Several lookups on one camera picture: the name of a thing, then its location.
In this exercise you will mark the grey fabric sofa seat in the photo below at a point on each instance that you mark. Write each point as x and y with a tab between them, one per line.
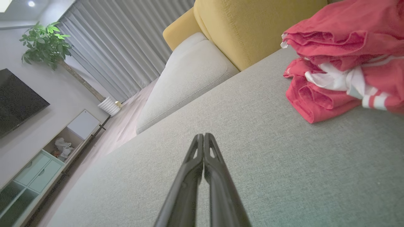
284	164

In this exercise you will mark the round ceiling spotlight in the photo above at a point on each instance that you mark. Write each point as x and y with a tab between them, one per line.
31	3

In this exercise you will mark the grey pleated curtain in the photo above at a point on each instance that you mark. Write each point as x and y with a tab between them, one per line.
126	41

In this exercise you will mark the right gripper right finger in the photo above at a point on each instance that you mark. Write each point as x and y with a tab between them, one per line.
224	198

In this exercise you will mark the green potted plant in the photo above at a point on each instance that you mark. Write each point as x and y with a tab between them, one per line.
45	44

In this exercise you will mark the white TV cabinet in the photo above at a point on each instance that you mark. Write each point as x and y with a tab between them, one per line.
41	173

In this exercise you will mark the small gold ornament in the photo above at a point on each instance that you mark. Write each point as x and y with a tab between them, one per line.
118	104

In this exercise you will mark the yellow sofa cushion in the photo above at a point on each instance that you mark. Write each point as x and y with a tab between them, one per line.
252	28

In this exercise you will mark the black television screen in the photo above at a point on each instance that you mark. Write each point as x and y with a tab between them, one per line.
15	101

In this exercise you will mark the red white sports shorts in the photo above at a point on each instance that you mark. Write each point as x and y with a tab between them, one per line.
347	31

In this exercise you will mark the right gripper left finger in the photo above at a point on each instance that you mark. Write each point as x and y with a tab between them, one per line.
184	195

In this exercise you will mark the grey sofa cushion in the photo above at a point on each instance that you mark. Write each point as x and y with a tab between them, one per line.
189	78

